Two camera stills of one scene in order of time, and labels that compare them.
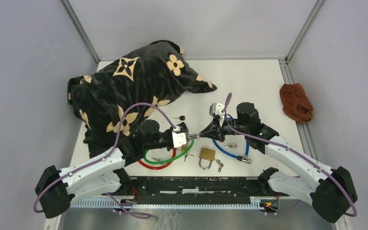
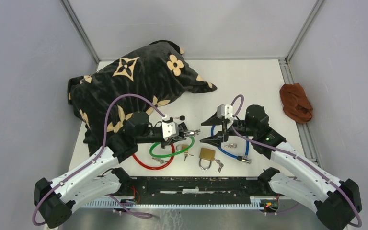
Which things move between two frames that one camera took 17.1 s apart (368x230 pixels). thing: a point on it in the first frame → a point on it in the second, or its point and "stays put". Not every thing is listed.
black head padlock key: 181,118 stays put
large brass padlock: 208,154 stays put
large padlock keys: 221,165 stays put
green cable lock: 169,161 → 190,133
